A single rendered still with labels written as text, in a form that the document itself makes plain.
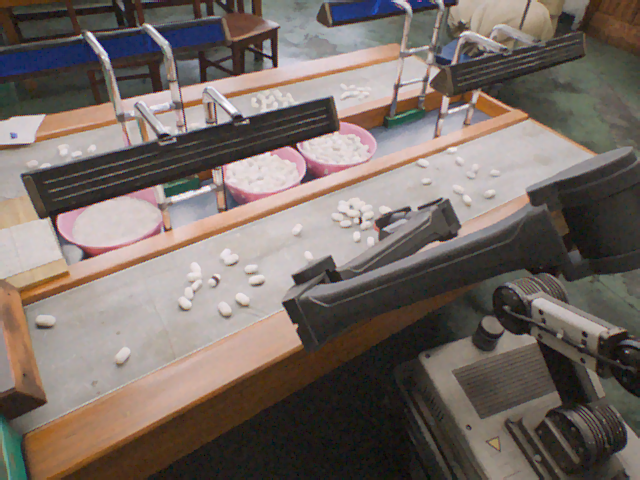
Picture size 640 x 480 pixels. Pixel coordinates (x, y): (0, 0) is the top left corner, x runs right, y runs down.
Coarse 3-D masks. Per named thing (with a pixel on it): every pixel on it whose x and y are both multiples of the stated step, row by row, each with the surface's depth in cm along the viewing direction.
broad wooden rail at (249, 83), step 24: (384, 48) 215; (264, 72) 187; (288, 72) 189; (312, 72) 190; (336, 72) 196; (144, 96) 166; (168, 96) 167; (192, 96) 169; (48, 120) 150; (72, 120) 151; (96, 120) 152; (0, 144) 139; (24, 144) 143
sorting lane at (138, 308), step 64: (512, 128) 172; (384, 192) 138; (448, 192) 140; (512, 192) 142; (192, 256) 114; (256, 256) 115; (320, 256) 116; (64, 320) 98; (128, 320) 99; (192, 320) 100; (256, 320) 101; (64, 384) 87
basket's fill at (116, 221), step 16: (96, 208) 126; (112, 208) 125; (128, 208) 126; (144, 208) 127; (80, 224) 120; (96, 224) 121; (112, 224) 121; (128, 224) 122; (144, 224) 122; (80, 240) 116; (96, 240) 117; (112, 240) 117; (128, 240) 118
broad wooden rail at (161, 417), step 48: (240, 336) 95; (288, 336) 95; (384, 336) 116; (144, 384) 86; (192, 384) 86; (240, 384) 89; (288, 384) 101; (48, 432) 78; (96, 432) 79; (144, 432) 80; (192, 432) 90
